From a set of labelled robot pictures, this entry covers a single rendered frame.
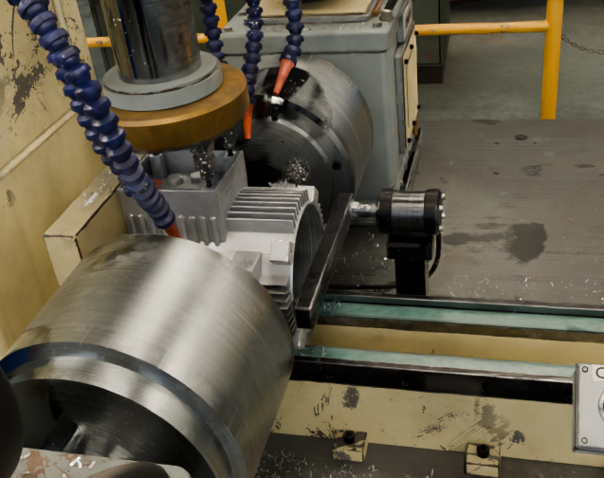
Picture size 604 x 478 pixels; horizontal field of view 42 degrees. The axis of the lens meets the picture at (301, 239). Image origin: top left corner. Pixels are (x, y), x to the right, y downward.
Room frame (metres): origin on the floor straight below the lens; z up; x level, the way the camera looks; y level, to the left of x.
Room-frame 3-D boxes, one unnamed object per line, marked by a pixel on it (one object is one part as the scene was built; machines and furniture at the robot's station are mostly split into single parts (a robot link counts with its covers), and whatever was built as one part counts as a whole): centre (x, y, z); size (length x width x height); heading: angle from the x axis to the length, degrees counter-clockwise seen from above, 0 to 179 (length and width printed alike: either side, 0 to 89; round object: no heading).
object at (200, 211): (0.83, 0.13, 1.11); 0.12 x 0.11 x 0.07; 72
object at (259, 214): (0.82, 0.09, 1.02); 0.20 x 0.19 x 0.19; 72
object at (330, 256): (0.81, -0.03, 1.01); 0.26 x 0.04 x 0.03; 162
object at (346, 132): (1.09, 0.00, 1.04); 0.41 x 0.25 x 0.25; 162
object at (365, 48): (1.38, -0.09, 0.99); 0.35 x 0.31 x 0.37; 162
